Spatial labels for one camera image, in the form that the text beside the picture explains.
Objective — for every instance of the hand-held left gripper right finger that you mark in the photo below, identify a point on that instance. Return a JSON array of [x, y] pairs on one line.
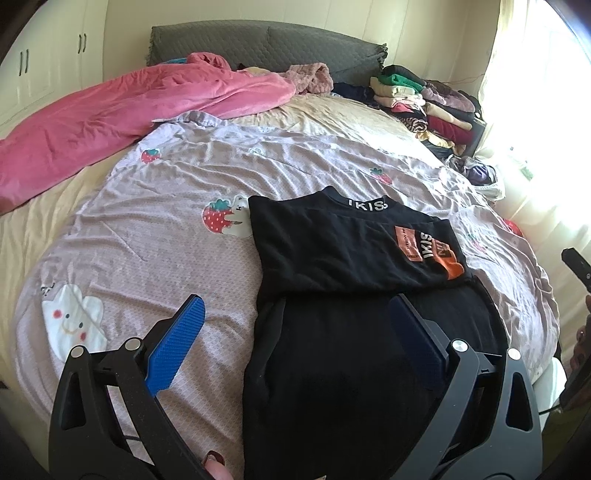
[[415, 341]]

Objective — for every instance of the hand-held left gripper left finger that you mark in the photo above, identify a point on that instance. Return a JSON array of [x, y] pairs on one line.
[[178, 341]]

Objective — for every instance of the black sweater with orange cuffs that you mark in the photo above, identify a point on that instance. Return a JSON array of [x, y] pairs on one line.
[[323, 258]]

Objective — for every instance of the white bag of clothes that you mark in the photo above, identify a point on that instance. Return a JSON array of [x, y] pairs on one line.
[[480, 175]]

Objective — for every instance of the pile of folded clothes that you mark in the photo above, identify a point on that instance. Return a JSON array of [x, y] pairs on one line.
[[429, 106]]

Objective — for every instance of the person's right hand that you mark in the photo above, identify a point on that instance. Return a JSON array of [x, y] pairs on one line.
[[581, 341]]

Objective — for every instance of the person's left hand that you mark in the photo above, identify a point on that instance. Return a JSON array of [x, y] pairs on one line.
[[217, 468]]

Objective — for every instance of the red plastic bag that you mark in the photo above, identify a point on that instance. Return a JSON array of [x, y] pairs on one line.
[[513, 228]]

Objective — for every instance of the purple printed blanket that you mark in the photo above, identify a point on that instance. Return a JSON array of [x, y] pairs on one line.
[[161, 258]]

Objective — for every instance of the grey bedside cabinet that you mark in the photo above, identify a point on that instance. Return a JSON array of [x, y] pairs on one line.
[[476, 136]]

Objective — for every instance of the cream curtain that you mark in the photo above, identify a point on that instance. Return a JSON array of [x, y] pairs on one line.
[[517, 92]]

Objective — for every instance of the pink duvet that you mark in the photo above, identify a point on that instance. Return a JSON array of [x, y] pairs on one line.
[[92, 124]]

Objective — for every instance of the beige bed sheet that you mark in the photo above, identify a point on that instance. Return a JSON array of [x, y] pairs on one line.
[[332, 115]]

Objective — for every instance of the dark navy garment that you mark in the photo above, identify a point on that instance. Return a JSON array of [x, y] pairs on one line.
[[355, 94]]

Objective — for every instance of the pink fluffy garment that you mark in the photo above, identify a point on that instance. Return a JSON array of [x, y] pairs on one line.
[[309, 78]]

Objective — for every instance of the grey quilted headboard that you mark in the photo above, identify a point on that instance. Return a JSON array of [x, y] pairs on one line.
[[240, 44]]

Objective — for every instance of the white wardrobe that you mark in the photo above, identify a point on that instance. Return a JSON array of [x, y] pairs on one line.
[[41, 55]]

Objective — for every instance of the white bed frame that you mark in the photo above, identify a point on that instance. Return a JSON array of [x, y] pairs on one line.
[[551, 392]]

